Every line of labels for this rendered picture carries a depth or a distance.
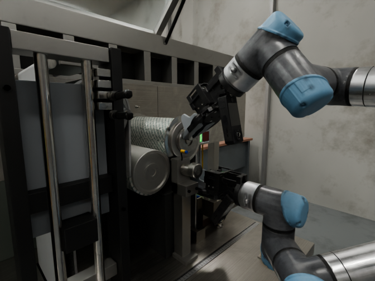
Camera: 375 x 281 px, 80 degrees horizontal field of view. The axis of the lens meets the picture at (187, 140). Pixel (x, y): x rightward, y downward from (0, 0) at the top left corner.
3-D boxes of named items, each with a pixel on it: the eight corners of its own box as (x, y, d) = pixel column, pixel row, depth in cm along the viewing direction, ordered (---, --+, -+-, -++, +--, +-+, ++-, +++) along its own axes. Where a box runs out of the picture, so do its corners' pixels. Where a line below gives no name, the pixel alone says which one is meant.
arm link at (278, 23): (296, 30, 36) (269, 0, 40) (248, 79, 43) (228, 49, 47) (314, 43, 41) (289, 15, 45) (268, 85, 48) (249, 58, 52)
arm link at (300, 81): (354, 92, 39) (316, 51, 44) (323, 90, 33) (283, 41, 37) (316, 120, 45) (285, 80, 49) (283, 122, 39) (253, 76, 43)
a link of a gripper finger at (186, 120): (177, 125, 65) (196, 104, 59) (186, 142, 63) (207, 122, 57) (169, 125, 62) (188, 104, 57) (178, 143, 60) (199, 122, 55)
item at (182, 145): (191, 156, 67) (175, 146, 62) (186, 155, 68) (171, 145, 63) (200, 135, 69) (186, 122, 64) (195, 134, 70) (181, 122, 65)
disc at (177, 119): (165, 168, 63) (164, 116, 60) (164, 168, 63) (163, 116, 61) (200, 159, 73) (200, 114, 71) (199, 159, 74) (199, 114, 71)
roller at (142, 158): (134, 200, 56) (132, 153, 54) (92, 177, 74) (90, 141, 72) (170, 188, 64) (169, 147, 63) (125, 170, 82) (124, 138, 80)
